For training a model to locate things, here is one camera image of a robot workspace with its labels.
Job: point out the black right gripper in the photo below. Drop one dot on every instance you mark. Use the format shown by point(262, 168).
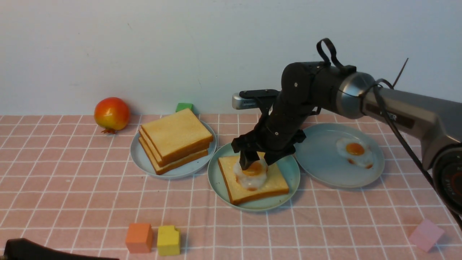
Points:
point(275, 134)

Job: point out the fried egg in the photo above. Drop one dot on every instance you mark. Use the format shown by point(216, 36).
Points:
point(253, 178)
point(355, 152)

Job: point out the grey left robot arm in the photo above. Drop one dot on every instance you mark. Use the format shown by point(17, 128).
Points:
point(24, 249)

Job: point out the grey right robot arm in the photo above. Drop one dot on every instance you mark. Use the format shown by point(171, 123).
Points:
point(428, 128)

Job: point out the green centre plate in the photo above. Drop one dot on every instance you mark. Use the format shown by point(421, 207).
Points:
point(288, 167)

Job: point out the grey blue egg plate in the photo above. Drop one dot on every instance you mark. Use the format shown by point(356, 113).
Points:
point(317, 155)

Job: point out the green foam cube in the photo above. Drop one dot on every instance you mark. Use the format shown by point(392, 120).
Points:
point(183, 106)

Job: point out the pale blue bread plate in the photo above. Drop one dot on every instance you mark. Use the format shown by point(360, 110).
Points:
point(142, 161)

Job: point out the yellow notched foam block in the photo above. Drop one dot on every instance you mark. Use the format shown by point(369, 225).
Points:
point(168, 241)

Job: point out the orange foam cube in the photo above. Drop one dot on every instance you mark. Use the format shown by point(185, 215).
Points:
point(139, 238)

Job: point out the red yellow pomegranate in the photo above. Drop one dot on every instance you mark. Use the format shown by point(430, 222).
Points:
point(112, 115)

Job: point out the pink foam cube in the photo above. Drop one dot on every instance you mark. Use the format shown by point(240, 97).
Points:
point(426, 235)

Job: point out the pink checked tablecloth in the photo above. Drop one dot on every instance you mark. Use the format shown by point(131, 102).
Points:
point(66, 185)

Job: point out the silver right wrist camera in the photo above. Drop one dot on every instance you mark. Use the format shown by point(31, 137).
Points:
point(249, 101)

